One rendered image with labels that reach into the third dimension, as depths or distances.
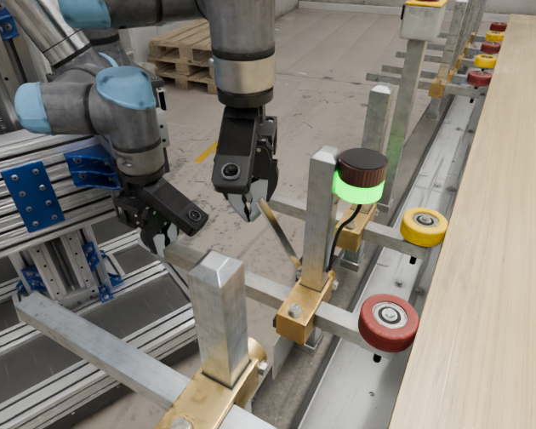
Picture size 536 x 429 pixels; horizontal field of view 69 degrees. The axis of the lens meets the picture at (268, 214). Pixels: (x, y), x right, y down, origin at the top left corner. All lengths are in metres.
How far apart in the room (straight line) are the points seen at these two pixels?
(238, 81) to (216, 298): 0.26
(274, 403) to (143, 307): 0.92
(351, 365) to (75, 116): 0.68
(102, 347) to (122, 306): 1.08
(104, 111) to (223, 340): 0.38
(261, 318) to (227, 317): 1.37
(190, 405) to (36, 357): 1.16
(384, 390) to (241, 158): 0.56
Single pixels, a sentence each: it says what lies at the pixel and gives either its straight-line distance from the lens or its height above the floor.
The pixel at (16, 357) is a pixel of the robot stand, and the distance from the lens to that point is 1.59.
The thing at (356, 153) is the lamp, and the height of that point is 1.11.
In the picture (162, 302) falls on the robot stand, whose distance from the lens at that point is 1.55.
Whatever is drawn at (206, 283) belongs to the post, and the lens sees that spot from 0.32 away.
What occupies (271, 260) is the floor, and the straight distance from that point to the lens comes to 1.95.
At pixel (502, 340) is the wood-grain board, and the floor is 0.90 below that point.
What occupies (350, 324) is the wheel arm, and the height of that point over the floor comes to 0.86.
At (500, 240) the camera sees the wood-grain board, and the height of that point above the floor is 0.90.
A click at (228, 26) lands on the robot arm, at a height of 1.26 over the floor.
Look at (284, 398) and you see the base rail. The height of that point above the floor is 0.70.
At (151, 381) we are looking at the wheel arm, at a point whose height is 0.96.
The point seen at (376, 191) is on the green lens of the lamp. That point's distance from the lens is 0.50.
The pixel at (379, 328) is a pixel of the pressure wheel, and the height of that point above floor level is 0.91.
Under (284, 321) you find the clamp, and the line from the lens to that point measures 0.62.
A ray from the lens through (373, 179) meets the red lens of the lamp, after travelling 0.49.
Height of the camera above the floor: 1.35
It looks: 37 degrees down
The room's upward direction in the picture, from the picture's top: straight up
